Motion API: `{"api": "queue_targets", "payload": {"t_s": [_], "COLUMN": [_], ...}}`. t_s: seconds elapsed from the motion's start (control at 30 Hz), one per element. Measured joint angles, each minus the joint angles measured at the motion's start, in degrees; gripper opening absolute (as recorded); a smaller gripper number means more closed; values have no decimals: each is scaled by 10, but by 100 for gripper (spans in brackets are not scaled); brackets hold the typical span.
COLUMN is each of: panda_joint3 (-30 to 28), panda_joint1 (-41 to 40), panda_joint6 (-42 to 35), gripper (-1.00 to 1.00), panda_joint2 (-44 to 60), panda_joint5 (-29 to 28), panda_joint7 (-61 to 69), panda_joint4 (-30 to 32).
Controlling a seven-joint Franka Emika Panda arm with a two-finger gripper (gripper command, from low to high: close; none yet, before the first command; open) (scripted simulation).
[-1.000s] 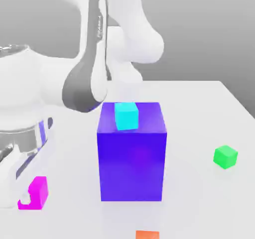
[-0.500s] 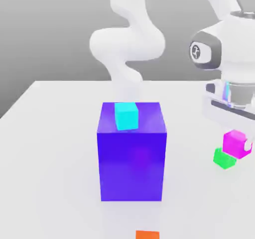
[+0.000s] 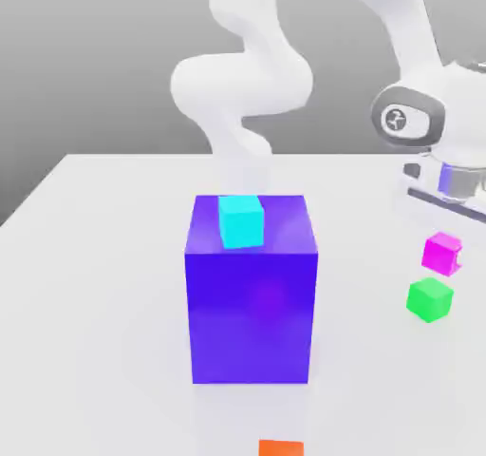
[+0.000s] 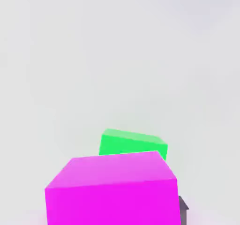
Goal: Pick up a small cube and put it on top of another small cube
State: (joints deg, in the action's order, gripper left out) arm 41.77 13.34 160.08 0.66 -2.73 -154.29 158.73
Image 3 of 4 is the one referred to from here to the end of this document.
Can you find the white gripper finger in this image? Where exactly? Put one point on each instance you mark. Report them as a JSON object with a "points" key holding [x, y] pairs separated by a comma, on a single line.
{"points": [[458, 260]]}

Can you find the small cyan cube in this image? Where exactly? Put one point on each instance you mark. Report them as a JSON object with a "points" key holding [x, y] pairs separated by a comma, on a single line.
{"points": [[241, 222]]}

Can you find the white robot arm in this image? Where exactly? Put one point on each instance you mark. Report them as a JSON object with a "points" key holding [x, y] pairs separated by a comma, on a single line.
{"points": [[243, 83]]}

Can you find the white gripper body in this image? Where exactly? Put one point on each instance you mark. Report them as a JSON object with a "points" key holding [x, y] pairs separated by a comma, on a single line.
{"points": [[444, 212]]}

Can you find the small green cube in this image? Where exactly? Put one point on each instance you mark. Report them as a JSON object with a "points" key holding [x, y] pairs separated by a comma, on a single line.
{"points": [[429, 300]]}

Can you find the large purple box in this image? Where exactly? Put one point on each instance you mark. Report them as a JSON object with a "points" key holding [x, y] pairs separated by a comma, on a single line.
{"points": [[250, 311]]}

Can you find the small magenta cube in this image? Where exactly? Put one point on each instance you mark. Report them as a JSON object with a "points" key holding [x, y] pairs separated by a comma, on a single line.
{"points": [[438, 254]]}

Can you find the small orange cube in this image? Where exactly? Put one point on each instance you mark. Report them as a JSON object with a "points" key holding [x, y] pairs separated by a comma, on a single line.
{"points": [[281, 448]]}

